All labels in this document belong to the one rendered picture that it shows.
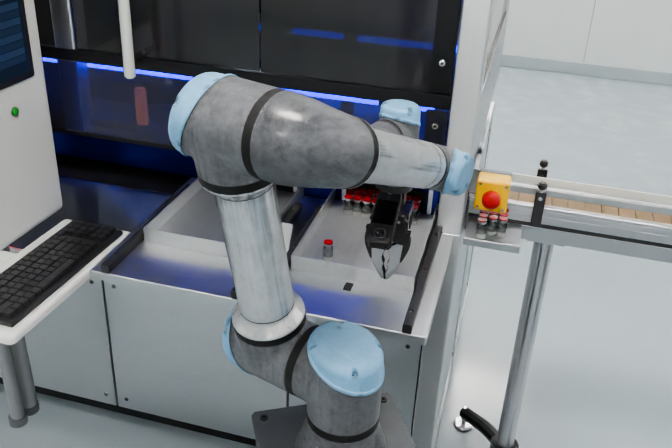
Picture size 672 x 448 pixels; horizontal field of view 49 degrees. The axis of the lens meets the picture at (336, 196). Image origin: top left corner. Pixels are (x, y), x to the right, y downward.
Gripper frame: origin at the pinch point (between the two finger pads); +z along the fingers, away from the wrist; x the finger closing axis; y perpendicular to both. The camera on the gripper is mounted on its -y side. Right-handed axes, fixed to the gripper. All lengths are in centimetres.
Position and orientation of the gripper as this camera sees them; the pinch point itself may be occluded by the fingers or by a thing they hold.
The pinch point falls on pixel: (384, 274)
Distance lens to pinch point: 148.2
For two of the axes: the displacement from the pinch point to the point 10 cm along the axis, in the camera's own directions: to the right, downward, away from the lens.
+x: -9.6, -1.6, 2.2
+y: 2.7, -4.1, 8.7
